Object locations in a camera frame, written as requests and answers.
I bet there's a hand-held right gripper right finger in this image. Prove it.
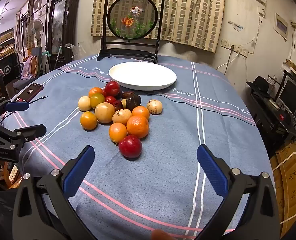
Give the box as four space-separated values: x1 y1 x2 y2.
197 144 281 240

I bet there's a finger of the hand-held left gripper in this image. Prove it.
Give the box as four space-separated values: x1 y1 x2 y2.
0 124 47 145
0 99 30 122

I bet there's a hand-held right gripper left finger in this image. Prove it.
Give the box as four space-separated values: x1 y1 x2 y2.
12 145 96 240

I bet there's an orange tomato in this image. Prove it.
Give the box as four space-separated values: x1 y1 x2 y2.
109 122 128 142
80 111 98 130

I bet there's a red apple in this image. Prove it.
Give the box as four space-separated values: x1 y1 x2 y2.
118 134 143 159

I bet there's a large pale yellow melon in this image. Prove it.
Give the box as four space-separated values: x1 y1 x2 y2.
95 102 115 124

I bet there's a small cream round fruit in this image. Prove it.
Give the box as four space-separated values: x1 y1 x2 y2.
78 96 91 111

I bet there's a pale yellow round fruit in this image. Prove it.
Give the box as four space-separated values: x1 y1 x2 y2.
112 108 133 125

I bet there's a large bumpy mandarin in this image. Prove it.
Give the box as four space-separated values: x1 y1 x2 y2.
126 115 150 139

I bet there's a green yellow tomato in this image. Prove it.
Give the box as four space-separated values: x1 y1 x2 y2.
90 93 106 109

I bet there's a small mandarin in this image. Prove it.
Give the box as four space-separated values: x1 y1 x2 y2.
88 87 104 98

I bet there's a purple streaked pepino melon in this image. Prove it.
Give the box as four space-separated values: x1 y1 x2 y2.
147 99 163 115

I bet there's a dark purple passion fruit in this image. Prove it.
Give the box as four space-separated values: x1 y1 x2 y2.
126 94 142 111

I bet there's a white plate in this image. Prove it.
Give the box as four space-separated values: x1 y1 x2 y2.
108 62 177 91

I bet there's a person's right hand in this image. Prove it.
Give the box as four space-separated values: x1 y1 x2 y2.
150 229 178 240

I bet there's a smartphone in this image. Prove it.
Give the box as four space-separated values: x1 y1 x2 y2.
15 83 44 103

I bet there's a chair draped with clothes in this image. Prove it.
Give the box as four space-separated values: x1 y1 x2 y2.
12 46 51 90

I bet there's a blue striped tablecloth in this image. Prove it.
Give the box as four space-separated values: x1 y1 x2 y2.
0 54 276 240

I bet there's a dark red plum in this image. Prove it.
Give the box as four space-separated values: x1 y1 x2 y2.
112 100 124 112

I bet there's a clear plastic bag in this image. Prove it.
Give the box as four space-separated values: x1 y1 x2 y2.
64 42 88 62

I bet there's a cardboard box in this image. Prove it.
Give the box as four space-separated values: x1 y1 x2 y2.
269 140 296 233

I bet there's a standing fan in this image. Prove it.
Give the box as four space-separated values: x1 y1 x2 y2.
25 19 45 50

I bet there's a black hat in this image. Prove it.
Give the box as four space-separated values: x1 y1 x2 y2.
246 76 272 98

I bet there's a computer monitor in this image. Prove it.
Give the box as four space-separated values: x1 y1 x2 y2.
278 76 296 113

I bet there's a round embroidered screen black stand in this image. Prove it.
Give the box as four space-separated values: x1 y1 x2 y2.
97 0 166 64

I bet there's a checked beige curtain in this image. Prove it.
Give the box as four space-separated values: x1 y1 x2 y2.
91 0 226 53

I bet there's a black cable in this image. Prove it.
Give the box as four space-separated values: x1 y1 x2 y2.
2 95 48 122

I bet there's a dark carved wooden frame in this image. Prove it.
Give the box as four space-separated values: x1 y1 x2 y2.
47 0 85 63

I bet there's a white cable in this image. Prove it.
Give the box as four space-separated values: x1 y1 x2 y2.
214 52 240 72

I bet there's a wall electrical panel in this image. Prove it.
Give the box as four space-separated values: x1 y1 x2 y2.
274 13 288 42

